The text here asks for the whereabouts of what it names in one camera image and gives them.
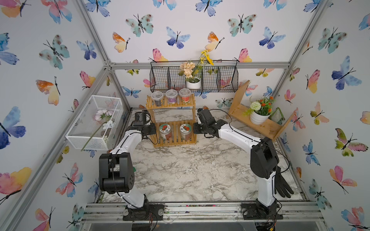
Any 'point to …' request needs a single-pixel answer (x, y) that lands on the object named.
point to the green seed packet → (278, 116)
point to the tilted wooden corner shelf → (270, 129)
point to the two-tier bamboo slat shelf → (176, 138)
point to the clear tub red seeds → (185, 94)
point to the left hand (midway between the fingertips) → (153, 125)
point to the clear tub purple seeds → (171, 95)
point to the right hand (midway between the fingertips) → (195, 125)
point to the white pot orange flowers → (260, 111)
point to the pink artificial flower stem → (102, 116)
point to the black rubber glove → (281, 186)
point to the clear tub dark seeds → (157, 96)
